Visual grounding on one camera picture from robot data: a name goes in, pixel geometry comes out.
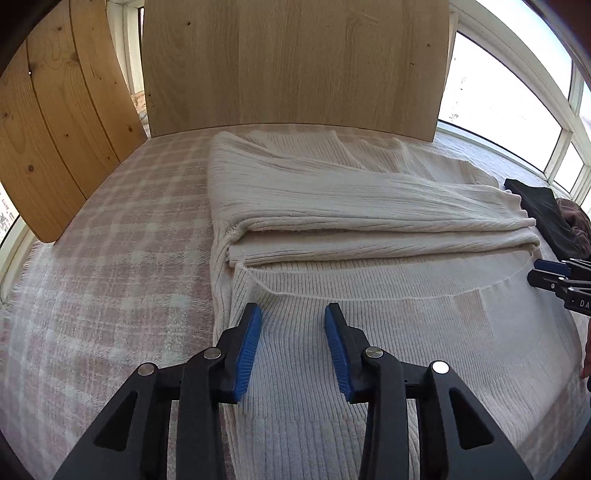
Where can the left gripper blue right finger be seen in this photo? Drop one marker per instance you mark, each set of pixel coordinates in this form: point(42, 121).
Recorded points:
point(458, 438)

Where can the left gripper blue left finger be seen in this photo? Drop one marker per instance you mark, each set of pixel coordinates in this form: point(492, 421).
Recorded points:
point(128, 439)

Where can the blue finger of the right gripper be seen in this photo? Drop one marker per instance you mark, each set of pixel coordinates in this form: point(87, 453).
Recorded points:
point(571, 269)
point(561, 286)

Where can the black pants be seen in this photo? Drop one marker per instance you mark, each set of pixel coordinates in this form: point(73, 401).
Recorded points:
point(540, 204)

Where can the dark brown garment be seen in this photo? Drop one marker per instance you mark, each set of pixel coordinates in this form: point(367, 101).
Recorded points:
point(577, 220)

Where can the cream knit garment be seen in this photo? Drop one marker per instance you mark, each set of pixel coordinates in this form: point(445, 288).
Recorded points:
point(423, 251)

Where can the person's right hand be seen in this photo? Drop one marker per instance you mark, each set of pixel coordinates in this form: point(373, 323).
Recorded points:
point(586, 368)

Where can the pink plaid table cloth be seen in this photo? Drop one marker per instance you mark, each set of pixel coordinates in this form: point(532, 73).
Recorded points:
point(128, 282)

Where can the large light wooden board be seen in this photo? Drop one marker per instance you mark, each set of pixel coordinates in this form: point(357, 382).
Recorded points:
point(378, 65)

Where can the knotty pine plank board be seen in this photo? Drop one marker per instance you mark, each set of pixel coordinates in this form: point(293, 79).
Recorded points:
point(67, 118)

